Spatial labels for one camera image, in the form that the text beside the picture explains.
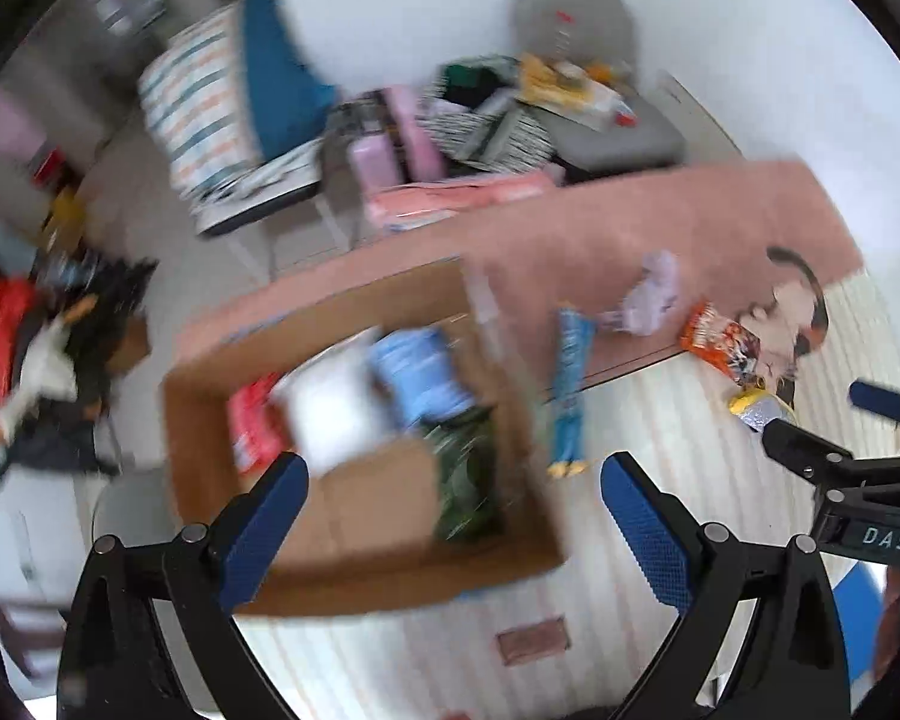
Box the green snack packet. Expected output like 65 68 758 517
420 406 505 542

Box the brown sheet label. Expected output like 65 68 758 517
495 616 572 665

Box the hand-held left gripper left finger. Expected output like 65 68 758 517
58 452 310 720

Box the dark clothes pile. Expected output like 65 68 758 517
0 256 160 492

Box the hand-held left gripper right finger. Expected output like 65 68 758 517
600 452 853 720

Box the yellow snack packets pile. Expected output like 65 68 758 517
517 52 638 128

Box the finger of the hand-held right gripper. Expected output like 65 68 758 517
849 380 900 422
761 418 900 492

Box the orange snack packet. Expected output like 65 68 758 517
680 301 764 385

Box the white soft packet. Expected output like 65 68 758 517
270 349 391 477

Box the long blue snack packet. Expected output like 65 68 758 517
547 307 595 479

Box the light blue packet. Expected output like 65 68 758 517
370 326 472 432

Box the striped pillow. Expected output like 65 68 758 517
136 4 265 235

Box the red snack packet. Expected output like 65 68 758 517
227 377 286 475

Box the pink folded cloth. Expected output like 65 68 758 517
366 169 567 232

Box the yellow and silver packet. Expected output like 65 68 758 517
727 388 796 434

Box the blue cushion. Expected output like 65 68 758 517
236 0 342 164

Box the brown cardboard box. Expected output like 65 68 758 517
161 259 571 617

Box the grey padded chair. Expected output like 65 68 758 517
511 0 687 172

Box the blue object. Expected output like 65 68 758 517
831 562 897 710

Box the pink printed blanket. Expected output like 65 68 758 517
176 160 865 398

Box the black and white striped cloth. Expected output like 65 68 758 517
420 94 556 166

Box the pink storage box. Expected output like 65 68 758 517
345 90 447 188

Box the metal folding chair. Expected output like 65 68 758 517
195 139 357 278

